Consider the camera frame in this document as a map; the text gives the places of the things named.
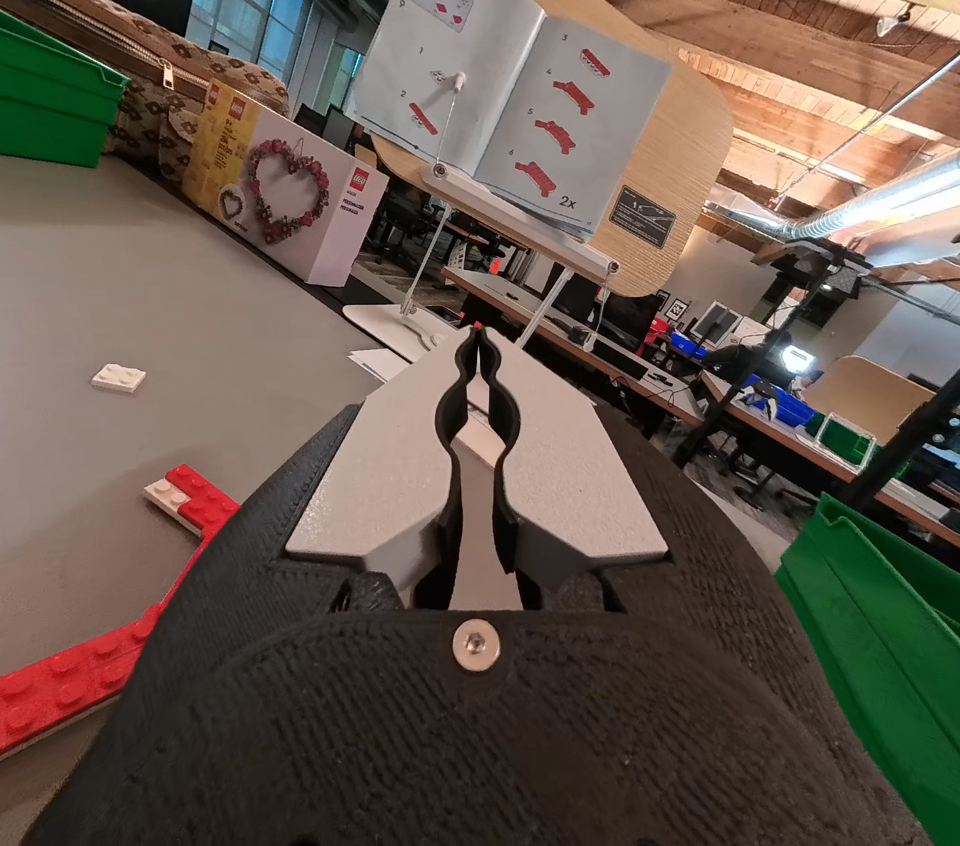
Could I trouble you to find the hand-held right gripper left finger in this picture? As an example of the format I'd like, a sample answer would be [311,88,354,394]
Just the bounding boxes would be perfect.
[285,327,481,609]

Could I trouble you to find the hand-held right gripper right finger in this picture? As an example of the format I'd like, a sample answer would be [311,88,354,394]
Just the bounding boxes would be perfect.
[478,327,669,609]

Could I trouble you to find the small white lego plate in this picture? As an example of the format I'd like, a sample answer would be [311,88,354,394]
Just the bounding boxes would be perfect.
[90,363,148,396]

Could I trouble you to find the red lego plate assembly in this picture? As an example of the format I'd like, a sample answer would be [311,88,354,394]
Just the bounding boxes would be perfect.
[0,463,243,761]

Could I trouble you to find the lego set box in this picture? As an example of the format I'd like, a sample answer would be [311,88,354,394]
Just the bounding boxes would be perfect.
[181,76,391,288]

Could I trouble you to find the lego instruction booklet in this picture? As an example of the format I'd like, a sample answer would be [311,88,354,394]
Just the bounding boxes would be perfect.
[346,0,674,243]

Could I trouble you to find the white paper sheet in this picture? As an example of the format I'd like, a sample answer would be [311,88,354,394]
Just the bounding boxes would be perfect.
[347,347,425,384]

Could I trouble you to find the computer monitor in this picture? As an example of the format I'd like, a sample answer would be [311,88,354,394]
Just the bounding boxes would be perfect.
[688,300,742,339]

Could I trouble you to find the small green storage box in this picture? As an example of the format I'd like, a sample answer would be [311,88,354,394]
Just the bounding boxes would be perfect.
[806,411,877,468]

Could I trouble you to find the beige desk divider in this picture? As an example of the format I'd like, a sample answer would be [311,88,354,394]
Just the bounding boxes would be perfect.
[801,354,936,446]

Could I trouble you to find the black mounted equipment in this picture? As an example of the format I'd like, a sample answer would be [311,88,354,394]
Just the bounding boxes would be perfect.
[766,238,875,298]

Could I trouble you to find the black tripod stand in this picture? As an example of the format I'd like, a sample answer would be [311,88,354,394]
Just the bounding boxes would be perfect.
[843,387,960,516]

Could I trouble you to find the brown patterned bag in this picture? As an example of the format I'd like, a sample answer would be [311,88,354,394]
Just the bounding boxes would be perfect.
[0,0,292,191]

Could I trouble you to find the silver ventilation duct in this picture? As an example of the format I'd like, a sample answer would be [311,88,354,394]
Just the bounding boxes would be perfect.
[780,150,960,246]

